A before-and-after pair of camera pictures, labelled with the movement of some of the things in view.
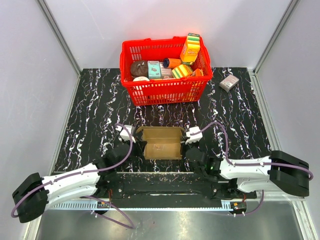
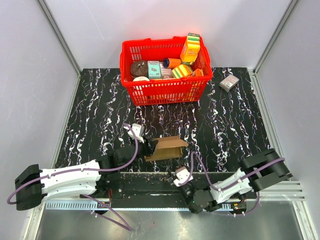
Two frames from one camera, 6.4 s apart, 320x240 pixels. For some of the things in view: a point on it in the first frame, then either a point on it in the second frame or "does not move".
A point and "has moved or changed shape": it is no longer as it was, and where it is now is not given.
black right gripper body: x=192 y=146 → x=190 y=208
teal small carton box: x=154 y=69 does not move
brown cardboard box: x=162 y=142 has moved or changed shape
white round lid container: x=140 y=78 does not move
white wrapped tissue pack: x=229 y=82 does not move
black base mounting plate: x=166 y=186 does not move
